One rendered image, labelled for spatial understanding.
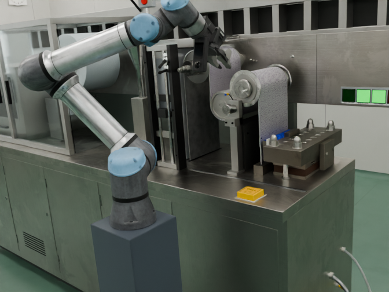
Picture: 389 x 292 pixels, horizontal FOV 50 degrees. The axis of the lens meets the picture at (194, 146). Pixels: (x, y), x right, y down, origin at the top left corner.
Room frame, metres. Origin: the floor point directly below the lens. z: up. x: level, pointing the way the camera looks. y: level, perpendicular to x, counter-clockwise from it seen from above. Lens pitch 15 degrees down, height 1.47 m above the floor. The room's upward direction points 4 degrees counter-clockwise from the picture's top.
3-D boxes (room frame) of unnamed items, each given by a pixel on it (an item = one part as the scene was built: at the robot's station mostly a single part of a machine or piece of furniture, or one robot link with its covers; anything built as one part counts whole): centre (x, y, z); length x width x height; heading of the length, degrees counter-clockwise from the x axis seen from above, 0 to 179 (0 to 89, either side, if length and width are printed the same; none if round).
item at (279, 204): (2.32, 0.47, 0.88); 2.52 x 0.66 x 0.04; 49
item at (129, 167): (1.28, 0.22, 1.07); 0.13 x 0.12 x 0.14; 173
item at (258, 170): (1.73, -0.35, 0.92); 0.28 x 0.04 x 0.04; 139
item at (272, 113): (1.73, -0.34, 1.11); 0.23 x 0.01 x 0.18; 139
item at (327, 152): (1.64, -0.54, 0.97); 0.10 x 0.03 x 0.11; 139
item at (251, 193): (1.40, -0.19, 0.91); 0.07 x 0.07 x 0.02; 49
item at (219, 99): (1.85, -0.21, 1.18); 0.26 x 0.12 x 0.12; 139
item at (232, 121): (1.67, -0.17, 1.05); 0.06 x 0.05 x 0.31; 139
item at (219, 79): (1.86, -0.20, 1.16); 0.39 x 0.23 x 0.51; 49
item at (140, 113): (2.23, 0.26, 1.19); 0.14 x 0.14 x 0.57
